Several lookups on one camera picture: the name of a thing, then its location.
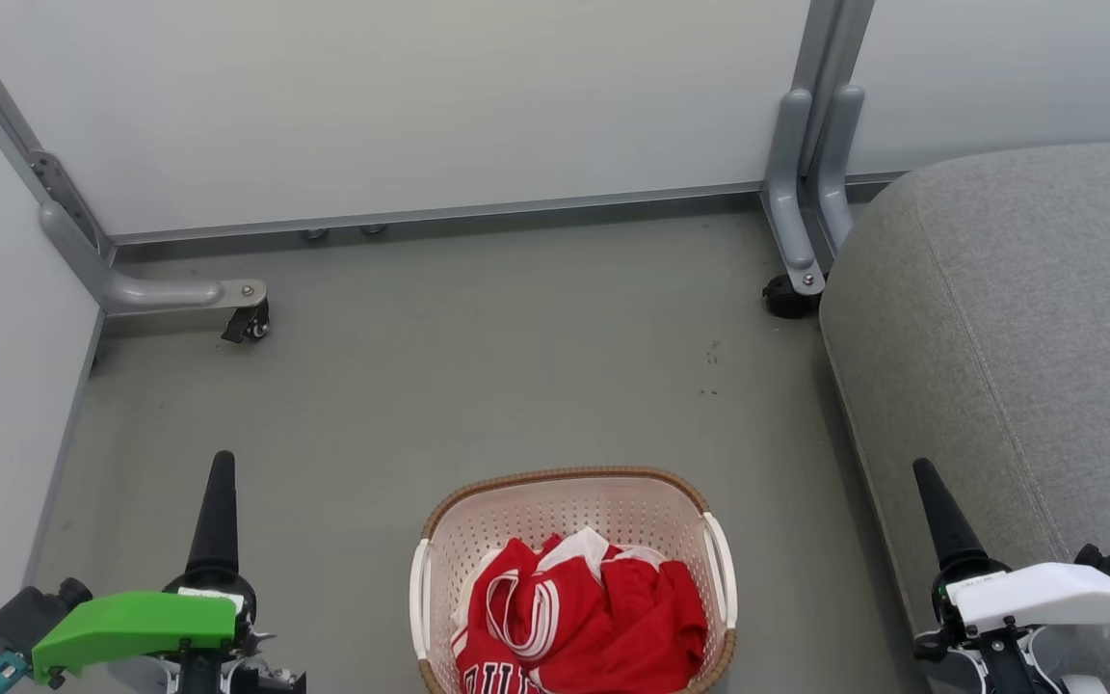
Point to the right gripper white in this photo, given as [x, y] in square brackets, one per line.
[1046, 593]

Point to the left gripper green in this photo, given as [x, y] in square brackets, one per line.
[131, 627]

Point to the red garment with white trim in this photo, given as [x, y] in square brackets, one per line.
[656, 627]

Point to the red jersey with black print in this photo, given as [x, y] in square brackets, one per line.
[502, 660]

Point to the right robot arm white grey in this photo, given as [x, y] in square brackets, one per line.
[998, 667]

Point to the grey fabric sofa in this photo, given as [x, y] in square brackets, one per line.
[1046, 337]

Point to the black caster wheel with lever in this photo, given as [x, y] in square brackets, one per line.
[249, 323]

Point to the long grey partition foot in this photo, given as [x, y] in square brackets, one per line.
[150, 292]

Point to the round black caster wheel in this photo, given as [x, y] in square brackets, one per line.
[786, 299]

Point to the white perforated laundry basket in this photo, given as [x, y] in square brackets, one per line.
[565, 511]

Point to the grey upright partition foot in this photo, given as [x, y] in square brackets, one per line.
[788, 193]
[839, 164]

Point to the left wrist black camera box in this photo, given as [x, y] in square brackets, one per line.
[25, 617]

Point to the grey metal double partition post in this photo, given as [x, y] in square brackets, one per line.
[830, 48]

